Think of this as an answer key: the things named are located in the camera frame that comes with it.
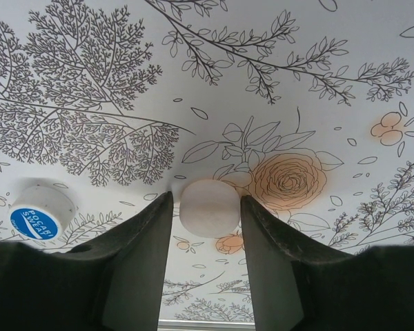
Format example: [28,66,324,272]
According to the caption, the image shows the floral patterned table cover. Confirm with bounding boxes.
[0,0,414,325]

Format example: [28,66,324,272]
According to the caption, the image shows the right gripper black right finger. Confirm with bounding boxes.
[241,194,353,331]

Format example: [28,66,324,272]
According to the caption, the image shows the white blue-print Pocari Sweat cap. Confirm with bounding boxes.
[8,185,76,241]

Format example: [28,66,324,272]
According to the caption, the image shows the plain white bottle cap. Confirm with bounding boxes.
[179,178,242,239]

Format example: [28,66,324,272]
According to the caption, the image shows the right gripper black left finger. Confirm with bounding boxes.
[72,191,174,331]

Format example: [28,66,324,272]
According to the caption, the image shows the long aluminium frame rail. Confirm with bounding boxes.
[157,319,255,331]

